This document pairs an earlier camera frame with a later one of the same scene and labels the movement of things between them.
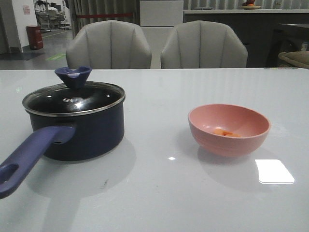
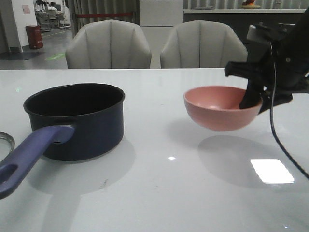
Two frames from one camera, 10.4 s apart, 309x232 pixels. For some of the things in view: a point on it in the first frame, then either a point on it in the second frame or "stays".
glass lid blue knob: [75, 97] to [7, 144]
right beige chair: [203, 44] stays
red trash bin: [35, 36] stays
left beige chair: [109, 45] stays
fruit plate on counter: [249, 6] stays
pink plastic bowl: [226, 130] to [217, 108]
